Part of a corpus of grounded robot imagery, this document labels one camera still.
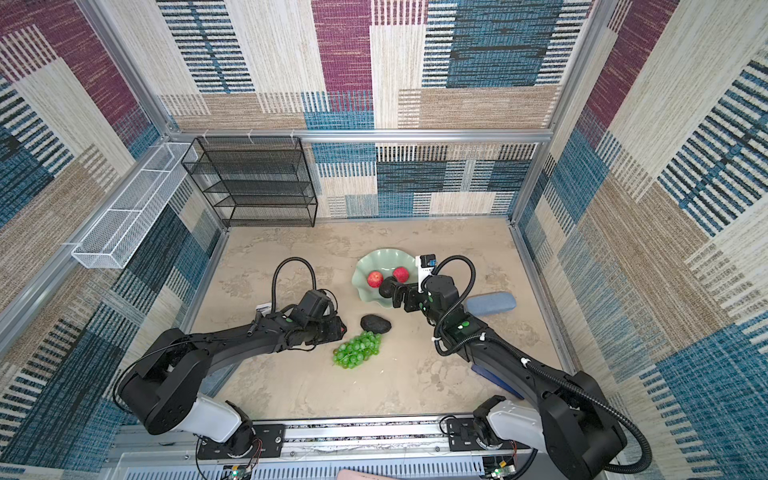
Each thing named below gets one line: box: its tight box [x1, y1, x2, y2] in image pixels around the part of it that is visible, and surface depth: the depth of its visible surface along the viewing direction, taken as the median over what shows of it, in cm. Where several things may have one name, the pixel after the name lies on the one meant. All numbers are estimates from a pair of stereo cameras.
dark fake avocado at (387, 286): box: [379, 276, 397, 298], surface depth 98 cm
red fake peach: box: [393, 266, 409, 284], surface depth 102 cm
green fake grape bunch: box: [333, 331, 382, 369], surface depth 86 cm
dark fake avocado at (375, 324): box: [360, 314, 392, 334], surface depth 91 cm
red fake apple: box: [367, 270, 384, 289], surface depth 101 cm
